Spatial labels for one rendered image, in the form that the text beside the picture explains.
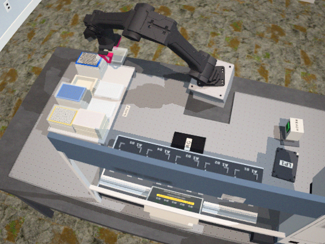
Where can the white ready button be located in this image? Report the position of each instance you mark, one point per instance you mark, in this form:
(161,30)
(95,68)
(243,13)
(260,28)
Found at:
(291,132)

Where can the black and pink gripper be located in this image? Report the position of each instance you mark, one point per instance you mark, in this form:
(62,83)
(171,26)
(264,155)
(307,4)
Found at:
(111,41)

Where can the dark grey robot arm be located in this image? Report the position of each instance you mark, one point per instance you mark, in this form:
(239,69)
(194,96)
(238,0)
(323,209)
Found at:
(143,22)

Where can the black rectangular pad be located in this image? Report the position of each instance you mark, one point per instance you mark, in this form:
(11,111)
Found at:
(188,142)

